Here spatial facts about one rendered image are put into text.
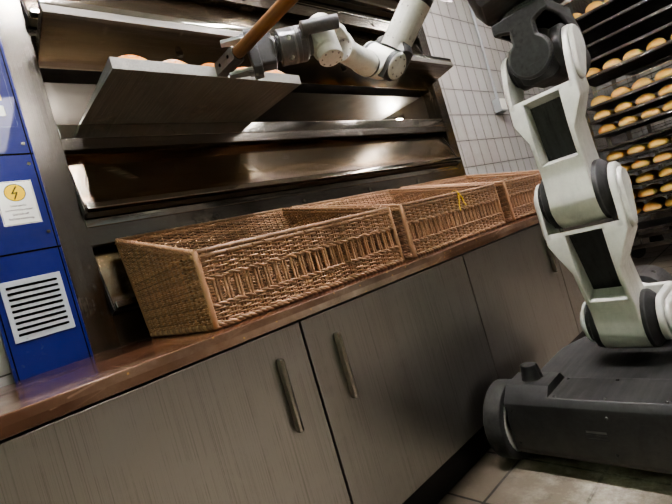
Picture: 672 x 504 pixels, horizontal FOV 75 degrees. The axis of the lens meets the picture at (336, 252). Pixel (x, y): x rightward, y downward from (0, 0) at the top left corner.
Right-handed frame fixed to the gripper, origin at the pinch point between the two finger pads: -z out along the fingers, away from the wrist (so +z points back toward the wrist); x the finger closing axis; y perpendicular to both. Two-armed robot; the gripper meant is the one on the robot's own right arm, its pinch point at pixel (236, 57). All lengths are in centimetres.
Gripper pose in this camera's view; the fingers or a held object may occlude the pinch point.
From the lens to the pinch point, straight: 122.4
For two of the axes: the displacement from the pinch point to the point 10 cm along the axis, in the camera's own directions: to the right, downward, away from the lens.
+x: -2.8, -9.6, 0.0
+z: 9.5, -2.8, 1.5
